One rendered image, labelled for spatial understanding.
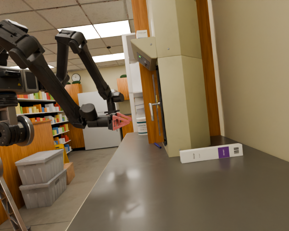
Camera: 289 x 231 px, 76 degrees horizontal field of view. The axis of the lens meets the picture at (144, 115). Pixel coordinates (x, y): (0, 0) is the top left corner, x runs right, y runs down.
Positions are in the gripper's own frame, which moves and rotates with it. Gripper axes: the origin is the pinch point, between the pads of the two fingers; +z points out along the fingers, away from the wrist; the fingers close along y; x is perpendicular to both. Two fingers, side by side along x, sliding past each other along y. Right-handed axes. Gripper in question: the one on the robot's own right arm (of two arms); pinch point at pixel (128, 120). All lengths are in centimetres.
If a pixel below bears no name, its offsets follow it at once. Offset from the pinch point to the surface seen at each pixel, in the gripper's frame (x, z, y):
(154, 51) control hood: -31.9, 13.3, 0.0
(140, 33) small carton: -42.1, 7.0, 7.2
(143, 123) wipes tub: 13, 5, 71
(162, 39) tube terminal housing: -37.2, 17.0, 0.4
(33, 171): 84, -146, 143
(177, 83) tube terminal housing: -16.7, 23.7, -0.7
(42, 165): 77, -132, 144
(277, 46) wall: -28, 58, -16
